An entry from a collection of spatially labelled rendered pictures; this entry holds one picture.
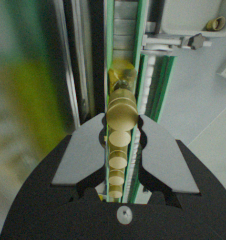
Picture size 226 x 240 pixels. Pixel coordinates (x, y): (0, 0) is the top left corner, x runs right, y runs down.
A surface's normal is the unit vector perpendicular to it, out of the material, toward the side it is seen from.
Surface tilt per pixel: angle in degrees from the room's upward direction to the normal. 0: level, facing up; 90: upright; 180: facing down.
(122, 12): 0
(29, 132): 90
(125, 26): 0
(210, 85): 0
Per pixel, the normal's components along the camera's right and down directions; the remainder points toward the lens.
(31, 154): 1.00, 0.05
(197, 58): -0.06, 0.53
